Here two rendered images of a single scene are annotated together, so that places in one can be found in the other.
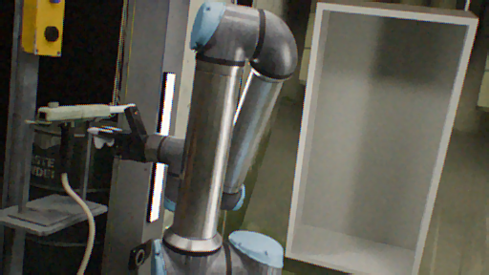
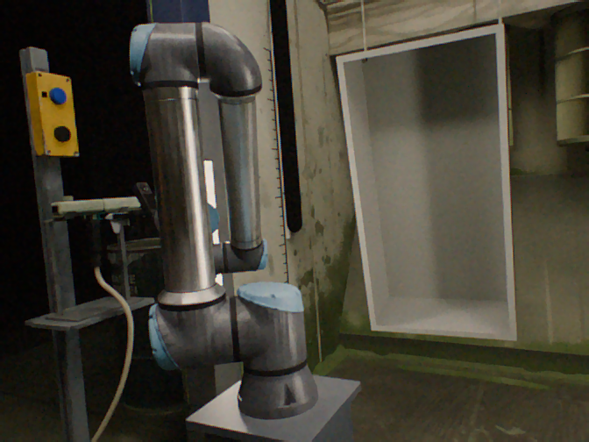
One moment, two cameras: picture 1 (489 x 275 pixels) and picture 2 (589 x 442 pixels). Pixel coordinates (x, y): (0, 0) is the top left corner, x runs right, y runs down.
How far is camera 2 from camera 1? 46 cm
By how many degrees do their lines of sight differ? 10
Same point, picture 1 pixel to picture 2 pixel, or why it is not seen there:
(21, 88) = (45, 193)
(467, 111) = (551, 152)
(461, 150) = (556, 193)
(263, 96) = (235, 124)
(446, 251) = (562, 302)
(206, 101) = (159, 132)
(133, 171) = not seen: hidden behind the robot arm
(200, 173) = (172, 215)
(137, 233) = not seen: hidden behind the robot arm
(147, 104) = not seen: hidden behind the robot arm
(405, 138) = (472, 181)
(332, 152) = (401, 214)
